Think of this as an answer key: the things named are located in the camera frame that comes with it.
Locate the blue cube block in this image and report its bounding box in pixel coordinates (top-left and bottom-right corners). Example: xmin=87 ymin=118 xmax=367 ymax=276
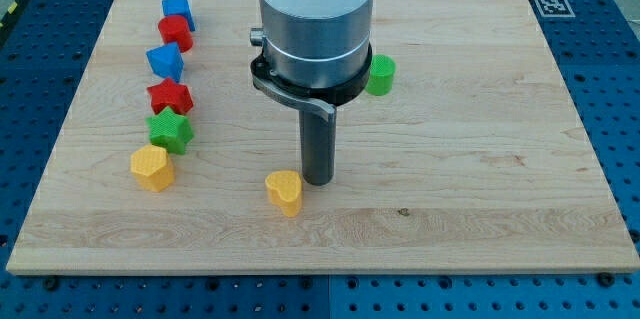
xmin=161 ymin=0 xmax=196 ymax=32

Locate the yellow hexagon block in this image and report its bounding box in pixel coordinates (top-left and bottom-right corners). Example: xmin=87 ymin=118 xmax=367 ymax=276
xmin=130 ymin=144 xmax=175 ymax=192

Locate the white fiducial marker tag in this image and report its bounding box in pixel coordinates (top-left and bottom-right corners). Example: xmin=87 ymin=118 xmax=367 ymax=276
xmin=533 ymin=0 xmax=575 ymax=18

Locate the green cylinder block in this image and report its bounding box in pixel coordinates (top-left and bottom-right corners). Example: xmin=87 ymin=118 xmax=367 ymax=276
xmin=365 ymin=54 xmax=396 ymax=96

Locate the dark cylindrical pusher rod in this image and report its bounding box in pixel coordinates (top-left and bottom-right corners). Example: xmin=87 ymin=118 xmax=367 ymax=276
xmin=299 ymin=111 xmax=336 ymax=186

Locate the blue triangle block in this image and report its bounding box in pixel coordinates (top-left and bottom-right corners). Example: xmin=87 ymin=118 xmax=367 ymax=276
xmin=146 ymin=42 xmax=184 ymax=83

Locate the green star block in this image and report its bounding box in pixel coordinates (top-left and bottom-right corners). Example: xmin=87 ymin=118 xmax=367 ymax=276
xmin=145 ymin=106 xmax=194 ymax=155

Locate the red cylinder block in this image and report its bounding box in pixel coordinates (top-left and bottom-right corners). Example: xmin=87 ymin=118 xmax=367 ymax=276
xmin=157 ymin=15 xmax=194 ymax=53

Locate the yellow heart block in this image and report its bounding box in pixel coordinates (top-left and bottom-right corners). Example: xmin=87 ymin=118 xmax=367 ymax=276
xmin=265 ymin=170 xmax=303 ymax=217

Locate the red star block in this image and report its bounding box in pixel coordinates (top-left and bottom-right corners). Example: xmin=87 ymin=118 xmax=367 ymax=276
xmin=147 ymin=77 xmax=194 ymax=115

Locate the wooden board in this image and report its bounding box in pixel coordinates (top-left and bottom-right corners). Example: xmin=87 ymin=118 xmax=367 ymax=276
xmin=7 ymin=0 xmax=639 ymax=276

